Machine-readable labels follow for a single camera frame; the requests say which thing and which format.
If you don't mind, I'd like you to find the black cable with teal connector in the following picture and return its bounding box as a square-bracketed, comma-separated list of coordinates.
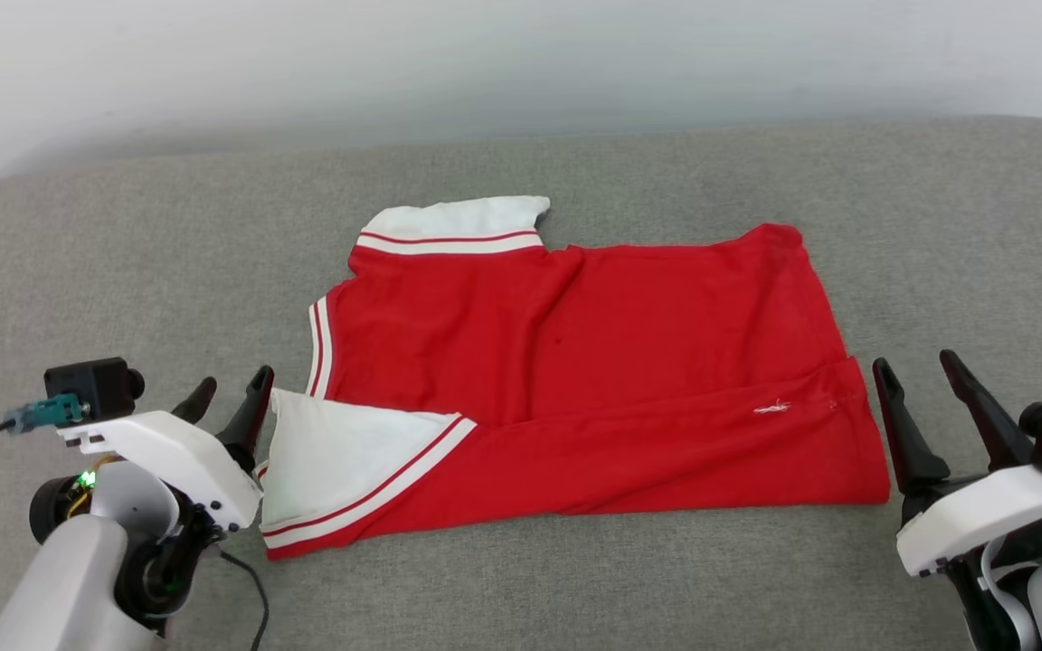
[0, 394, 90, 464]

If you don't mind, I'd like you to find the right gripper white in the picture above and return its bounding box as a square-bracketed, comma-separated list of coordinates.
[871, 349, 1042, 578]

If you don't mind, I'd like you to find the thin black cable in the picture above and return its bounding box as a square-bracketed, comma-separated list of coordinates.
[216, 545, 270, 651]

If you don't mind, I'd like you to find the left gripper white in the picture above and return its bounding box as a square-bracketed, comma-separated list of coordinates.
[57, 364, 276, 544]

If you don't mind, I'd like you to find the red and white polo shirt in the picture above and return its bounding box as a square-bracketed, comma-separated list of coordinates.
[257, 194, 892, 562]

